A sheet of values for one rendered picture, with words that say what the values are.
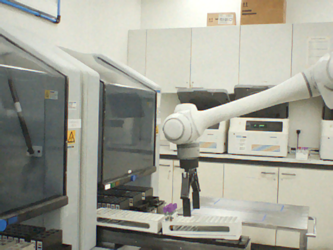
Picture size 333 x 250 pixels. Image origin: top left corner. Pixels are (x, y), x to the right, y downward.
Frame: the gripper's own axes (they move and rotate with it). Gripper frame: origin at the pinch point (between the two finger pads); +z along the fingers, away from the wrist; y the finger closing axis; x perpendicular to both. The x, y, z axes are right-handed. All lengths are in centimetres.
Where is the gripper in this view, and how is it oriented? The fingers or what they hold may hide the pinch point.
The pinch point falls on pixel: (191, 209)
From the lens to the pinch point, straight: 159.7
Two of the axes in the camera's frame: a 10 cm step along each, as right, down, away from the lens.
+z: 0.6, 10.0, 0.1
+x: -9.5, 0.6, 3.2
